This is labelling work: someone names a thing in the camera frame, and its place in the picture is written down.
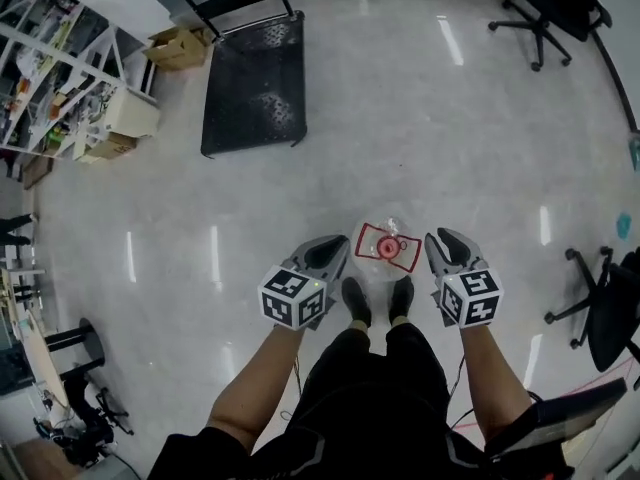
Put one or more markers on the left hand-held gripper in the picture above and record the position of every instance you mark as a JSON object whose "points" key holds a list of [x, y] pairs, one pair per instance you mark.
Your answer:
{"points": [[290, 298]]}

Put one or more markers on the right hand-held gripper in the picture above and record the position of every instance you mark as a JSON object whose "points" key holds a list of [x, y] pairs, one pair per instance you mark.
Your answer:
{"points": [[475, 298]]}

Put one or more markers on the clear water jug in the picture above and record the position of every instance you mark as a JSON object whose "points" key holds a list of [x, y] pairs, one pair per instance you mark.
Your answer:
{"points": [[387, 248]]}

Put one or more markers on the black platform trolley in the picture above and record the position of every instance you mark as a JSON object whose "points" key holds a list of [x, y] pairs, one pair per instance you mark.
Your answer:
{"points": [[255, 93]]}

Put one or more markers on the person's left forearm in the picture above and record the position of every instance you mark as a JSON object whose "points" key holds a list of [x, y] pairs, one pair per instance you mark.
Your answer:
{"points": [[255, 393]]}

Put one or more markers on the person's right forearm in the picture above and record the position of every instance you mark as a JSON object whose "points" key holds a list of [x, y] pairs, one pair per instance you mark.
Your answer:
{"points": [[492, 388]]}

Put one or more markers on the person's left black shoe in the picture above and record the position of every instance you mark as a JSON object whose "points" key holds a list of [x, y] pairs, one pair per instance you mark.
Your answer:
{"points": [[356, 300]]}

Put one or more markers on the person's black shoe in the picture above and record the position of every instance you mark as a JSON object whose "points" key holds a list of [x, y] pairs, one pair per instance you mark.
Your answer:
{"points": [[356, 300], [401, 298]]}

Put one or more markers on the person's right black shoe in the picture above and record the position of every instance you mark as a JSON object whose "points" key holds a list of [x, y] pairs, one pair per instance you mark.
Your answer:
{"points": [[401, 298]]}

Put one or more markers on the person's black clothing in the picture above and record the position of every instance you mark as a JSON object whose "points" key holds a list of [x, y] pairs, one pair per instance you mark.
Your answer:
{"points": [[370, 408]]}

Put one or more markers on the black flat monitor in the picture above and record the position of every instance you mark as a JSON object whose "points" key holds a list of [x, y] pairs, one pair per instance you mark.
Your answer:
{"points": [[560, 418]]}

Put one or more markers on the teal dustpan and broom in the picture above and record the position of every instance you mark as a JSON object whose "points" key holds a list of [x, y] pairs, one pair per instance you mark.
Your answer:
{"points": [[635, 155]]}

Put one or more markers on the cream plastic bin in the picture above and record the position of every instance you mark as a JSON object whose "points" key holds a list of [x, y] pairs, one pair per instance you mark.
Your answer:
{"points": [[135, 115]]}

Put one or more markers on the printed cardboard box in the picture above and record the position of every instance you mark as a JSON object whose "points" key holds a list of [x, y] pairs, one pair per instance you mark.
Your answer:
{"points": [[112, 149]]}

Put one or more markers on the open cardboard box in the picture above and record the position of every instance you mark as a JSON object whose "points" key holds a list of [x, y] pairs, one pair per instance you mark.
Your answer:
{"points": [[177, 50]]}

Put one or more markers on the black rolling stool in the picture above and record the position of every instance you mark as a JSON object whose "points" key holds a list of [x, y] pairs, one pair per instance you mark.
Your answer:
{"points": [[85, 418]]}

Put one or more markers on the low brown wooden crate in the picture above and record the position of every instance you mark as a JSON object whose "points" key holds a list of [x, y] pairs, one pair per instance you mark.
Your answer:
{"points": [[37, 173]]}

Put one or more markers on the round wooden table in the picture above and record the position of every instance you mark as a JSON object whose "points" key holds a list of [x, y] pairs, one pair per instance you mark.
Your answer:
{"points": [[42, 358]]}

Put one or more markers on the white metal shelving rack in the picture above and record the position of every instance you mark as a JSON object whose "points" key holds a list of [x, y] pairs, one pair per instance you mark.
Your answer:
{"points": [[60, 58]]}

